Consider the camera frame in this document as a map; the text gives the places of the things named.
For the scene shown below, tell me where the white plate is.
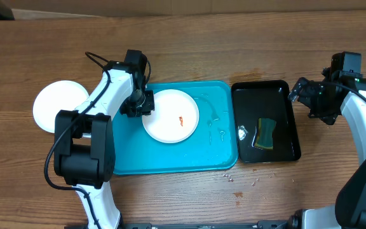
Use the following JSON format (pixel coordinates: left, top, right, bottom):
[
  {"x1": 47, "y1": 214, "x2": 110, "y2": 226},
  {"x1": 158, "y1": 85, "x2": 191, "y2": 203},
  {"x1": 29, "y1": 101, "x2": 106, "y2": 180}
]
[
  {"x1": 32, "y1": 80, "x2": 89, "y2": 133},
  {"x1": 142, "y1": 89, "x2": 200, "y2": 144}
]

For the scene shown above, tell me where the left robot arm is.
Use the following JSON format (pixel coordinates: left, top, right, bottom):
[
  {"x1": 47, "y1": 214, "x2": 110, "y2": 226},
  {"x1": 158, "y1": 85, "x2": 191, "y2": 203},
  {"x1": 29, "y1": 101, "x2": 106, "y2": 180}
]
[{"x1": 44, "y1": 60, "x2": 154, "y2": 228}]

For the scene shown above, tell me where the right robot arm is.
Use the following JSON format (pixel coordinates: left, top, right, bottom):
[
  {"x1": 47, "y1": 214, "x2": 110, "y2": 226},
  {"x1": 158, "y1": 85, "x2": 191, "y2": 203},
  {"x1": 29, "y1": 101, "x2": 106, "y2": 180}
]
[{"x1": 288, "y1": 74, "x2": 366, "y2": 228}]

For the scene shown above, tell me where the black plastic tray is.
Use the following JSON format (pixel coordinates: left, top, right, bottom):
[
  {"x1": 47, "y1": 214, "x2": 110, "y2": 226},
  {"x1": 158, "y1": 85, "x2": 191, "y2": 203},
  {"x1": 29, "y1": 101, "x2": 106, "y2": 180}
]
[{"x1": 231, "y1": 80, "x2": 301, "y2": 163}]

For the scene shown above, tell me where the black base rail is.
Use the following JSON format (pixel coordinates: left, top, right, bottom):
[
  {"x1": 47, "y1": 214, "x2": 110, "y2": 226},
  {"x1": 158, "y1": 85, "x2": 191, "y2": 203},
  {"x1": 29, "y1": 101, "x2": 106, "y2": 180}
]
[{"x1": 117, "y1": 220, "x2": 290, "y2": 229}]

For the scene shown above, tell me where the green yellow sponge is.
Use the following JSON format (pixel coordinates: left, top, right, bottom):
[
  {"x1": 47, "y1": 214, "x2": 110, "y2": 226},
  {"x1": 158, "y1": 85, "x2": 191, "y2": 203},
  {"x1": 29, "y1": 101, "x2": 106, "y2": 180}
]
[{"x1": 254, "y1": 118, "x2": 276, "y2": 150}]

